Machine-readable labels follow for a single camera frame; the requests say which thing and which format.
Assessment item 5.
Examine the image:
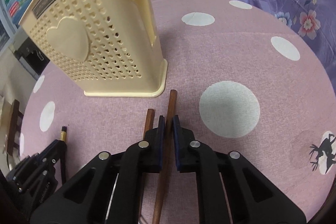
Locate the brown wooden chopstick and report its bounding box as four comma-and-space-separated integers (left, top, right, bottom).
152, 89, 177, 224
139, 109, 155, 215

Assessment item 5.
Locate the black chopstick gold band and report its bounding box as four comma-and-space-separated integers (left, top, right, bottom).
60, 126, 67, 184

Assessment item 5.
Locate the beige plastic utensil holder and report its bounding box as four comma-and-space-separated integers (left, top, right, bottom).
19, 0, 167, 98

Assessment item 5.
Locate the water dispenser machine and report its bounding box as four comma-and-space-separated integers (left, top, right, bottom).
12, 27, 50, 80

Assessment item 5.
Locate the pink polka dot tablecloth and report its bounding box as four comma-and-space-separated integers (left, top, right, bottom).
20, 0, 335, 219

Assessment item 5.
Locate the wooden stool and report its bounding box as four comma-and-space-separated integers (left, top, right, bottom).
6, 100, 23, 156

